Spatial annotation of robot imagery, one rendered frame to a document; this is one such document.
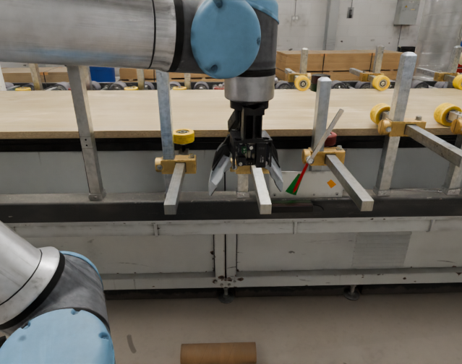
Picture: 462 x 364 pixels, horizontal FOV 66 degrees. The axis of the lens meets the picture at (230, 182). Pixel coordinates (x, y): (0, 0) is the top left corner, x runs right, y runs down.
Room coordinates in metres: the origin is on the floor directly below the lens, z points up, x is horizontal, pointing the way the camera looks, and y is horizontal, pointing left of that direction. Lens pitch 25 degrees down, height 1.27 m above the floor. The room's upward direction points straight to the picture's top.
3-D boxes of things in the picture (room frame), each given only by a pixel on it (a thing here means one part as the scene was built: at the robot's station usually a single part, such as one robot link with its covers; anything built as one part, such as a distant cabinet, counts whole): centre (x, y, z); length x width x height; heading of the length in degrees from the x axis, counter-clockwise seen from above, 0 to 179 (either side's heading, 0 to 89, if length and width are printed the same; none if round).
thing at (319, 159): (1.13, -0.31, 0.85); 0.13 x 0.06 x 0.05; 92
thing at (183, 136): (1.22, 0.17, 0.85); 0.08 x 0.08 x 0.11
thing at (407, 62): (1.14, -0.54, 0.94); 0.03 x 0.03 x 0.48; 2
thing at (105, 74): (6.42, 2.28, 0.36); 0.59 x 0.57 x 0.73; 7
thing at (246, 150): (0.64, -0.03, 1.08); 0.09 x 0.08 x 0.12; 7
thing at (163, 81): (1.11, 0.21, 0.91); 0.03 x 0.03 x 0.48; 2
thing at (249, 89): (0.65, -0.04, 1.16); 0.10 x 0.09 x 0.05; 97
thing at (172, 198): (1.02, 0.16, 0.82); 0.43 x 0.03 x 0.04; 2
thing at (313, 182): (1.10, -0.26, 0.75); 0.26 x 0.01 x 0.10; 92
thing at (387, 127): (1.14, -0.56, 0.95); 0.13 x 0.06 x 0.05; 92
